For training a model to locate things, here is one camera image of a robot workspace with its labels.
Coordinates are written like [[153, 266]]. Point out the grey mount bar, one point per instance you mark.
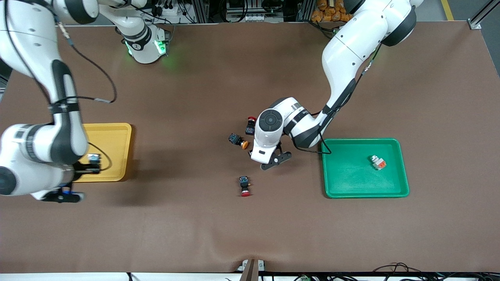
[[250, 273]]

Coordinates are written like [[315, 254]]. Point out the red cap push button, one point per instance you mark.
[[244, 183], [250, 128]]

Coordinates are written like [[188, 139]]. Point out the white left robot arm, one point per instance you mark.
[[351, 47]]

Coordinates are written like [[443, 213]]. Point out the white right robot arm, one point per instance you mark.
[[39, 47]]

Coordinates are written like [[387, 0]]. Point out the orange snack bags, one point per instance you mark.
[[326, 11]]

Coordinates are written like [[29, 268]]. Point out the white power strip with plugs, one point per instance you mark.
[[170, 9]]

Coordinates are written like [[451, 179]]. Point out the yellow cap push button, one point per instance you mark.
[[94, 158], [235, 139]]

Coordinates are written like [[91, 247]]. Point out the white orange push button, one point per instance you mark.
[[378, 162]]

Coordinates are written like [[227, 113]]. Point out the aluminium frame profile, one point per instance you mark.
[[478, 19]]

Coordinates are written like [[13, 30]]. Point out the green plastic tray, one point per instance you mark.
[[351, 179]]

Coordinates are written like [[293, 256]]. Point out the yellow plastic tray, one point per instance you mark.
[[113, 148]]

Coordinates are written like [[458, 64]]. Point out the brown table mat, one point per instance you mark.
[[250, 226]]

